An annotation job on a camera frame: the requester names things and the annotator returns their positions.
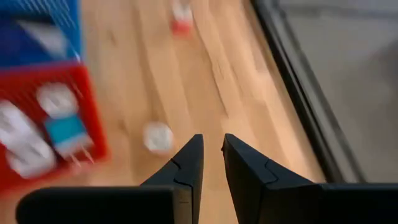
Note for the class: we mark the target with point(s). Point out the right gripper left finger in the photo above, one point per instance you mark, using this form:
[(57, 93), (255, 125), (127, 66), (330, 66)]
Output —
[(186, 174)]

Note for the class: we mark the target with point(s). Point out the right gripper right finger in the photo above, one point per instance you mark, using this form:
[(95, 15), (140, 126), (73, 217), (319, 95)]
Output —
[(255, 186)]

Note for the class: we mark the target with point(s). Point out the pink white cube adapter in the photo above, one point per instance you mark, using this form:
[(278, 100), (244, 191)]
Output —
[(158, 137)]

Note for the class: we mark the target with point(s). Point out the white parts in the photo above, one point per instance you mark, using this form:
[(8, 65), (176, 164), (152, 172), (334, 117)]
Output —
[(31, 160)]

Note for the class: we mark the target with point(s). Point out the white digital timer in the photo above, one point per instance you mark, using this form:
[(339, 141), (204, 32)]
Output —
[(46, 37)]

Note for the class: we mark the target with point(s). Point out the red plastic basket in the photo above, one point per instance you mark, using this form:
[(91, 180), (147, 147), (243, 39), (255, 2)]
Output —
[(93, 124)]

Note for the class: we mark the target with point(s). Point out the red white cube adapter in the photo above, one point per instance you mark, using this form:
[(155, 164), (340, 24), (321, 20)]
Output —
[(182, 28)]

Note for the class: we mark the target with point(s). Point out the blue plastic basket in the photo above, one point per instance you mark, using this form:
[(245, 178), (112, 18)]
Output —
[(12, 46)]

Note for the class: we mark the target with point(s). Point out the black aluminium table frame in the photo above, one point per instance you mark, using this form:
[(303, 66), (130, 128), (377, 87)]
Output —
[(295, 77)]

